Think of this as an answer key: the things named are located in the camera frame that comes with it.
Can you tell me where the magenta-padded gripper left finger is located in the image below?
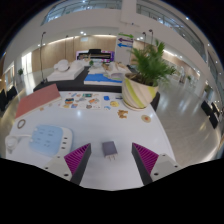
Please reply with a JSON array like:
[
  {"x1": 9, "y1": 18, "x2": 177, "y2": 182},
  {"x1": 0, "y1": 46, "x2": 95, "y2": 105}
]
[{"x1": 42, "y1": 143, "x2": 93, "y2": 186}]

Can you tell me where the potted plant in striped pot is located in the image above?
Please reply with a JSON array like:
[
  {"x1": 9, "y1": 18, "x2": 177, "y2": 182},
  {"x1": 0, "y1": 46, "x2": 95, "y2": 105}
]
[{"x1": 121, "y1": 39, "x2": 177, "y2": 111}]

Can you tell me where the small grey-purple charger block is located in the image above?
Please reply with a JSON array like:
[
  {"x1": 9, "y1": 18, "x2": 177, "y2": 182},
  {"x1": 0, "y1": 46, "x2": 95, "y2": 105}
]
[{"x1": 101, "y1": 140, "x2": 119, "y2": 162}]

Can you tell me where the white and blue power strip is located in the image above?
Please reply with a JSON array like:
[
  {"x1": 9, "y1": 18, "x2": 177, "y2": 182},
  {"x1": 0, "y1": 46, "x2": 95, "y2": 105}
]
[{"x1": 28, "y1": 124, "x2": 74, "y2": 158}]

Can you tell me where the black piano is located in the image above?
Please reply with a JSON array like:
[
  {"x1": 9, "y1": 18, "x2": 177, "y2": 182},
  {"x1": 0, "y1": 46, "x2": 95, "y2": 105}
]
[{"x1": 75, "y1": 49, "x2": 116, "y2": 65}]

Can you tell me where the round beige sticker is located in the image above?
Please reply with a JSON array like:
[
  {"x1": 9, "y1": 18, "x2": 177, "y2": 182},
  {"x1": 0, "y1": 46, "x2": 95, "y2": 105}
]
[{"x1": 140, "y1": 114, "x2": 152, "y2": 124}]

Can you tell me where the tall black lamp stand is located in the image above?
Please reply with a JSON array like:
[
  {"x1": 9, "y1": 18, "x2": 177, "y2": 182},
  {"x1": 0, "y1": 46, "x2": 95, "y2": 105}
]
[
  {"x1": 142, "y1": 31, "x2": 147, "y2": 52},
  {"x1": 148, "y1": 29, "x2": 155, "y2": 46},
  {"x1": 38, "y1": 31, "x2": 48, "y2": 85}
]

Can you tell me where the black draped table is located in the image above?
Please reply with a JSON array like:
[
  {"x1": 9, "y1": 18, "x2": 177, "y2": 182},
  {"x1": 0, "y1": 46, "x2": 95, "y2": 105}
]
[
  {"x1": 208, "y1": 103, "x2": 221, "y2": 130},
  {"x1": 0, "y1": 88, "x2": 10, "y2": 112},
  {"x1": 6, "y1": 84, "x2": 19, "y2": 101},
  {"x1": 200, "y1": 100, "x2": 215, "y2": 118}
]

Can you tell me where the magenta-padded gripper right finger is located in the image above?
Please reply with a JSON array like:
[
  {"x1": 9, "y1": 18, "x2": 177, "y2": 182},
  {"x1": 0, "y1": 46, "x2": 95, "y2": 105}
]
[{"x1": 131, "y1": 142, "x2": 183, "y2": 186}]

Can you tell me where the white sign with arrows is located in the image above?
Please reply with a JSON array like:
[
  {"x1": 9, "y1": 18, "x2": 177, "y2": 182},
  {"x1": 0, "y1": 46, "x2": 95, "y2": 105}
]
[{"x1": 114, "y1": 32, "x2": 135, "y2": 65}]

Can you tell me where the orange sticker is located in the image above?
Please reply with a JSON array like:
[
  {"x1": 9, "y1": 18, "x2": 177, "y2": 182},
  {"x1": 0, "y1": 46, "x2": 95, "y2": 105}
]
[{"x1": 117, "y1": 109, "x2": 129, "y2": 120}]

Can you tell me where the white power strip cable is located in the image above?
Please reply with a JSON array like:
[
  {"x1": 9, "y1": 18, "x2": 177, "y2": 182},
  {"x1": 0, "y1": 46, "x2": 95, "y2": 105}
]
[{"x1": 4, "y1": 133, "x2": 33, "y2": 155}]

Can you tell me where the red flat board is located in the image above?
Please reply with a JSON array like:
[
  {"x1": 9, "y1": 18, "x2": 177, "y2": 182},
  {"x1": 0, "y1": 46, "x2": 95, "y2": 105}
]
[{"x1": 14, "y1": 83, "x2": 62, "y2": 120}]

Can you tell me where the small green floor plant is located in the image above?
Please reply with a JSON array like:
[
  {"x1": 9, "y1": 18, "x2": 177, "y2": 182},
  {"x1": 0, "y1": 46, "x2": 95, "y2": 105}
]
[{"x1": 17, "y1": 68, "x2": 25, "y2": 83}]

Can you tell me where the black display platform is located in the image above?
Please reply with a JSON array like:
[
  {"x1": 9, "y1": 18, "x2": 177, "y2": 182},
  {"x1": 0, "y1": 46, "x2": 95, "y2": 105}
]
[{"x1": 33, "y1": 66, "x2": 162, "y2": 112}]

